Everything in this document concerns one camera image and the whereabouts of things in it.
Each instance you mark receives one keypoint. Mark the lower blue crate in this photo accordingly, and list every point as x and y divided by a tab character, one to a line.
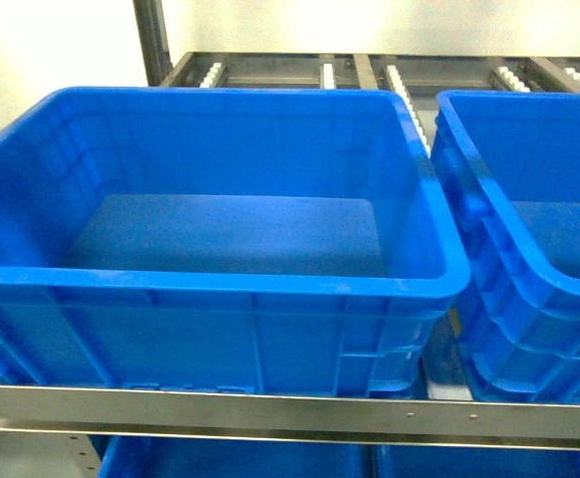
179	457

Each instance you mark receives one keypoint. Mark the metal roller shelf rack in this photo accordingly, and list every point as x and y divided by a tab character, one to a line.
47	44

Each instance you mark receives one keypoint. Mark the large blue plastic crate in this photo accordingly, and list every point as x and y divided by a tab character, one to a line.
258	241

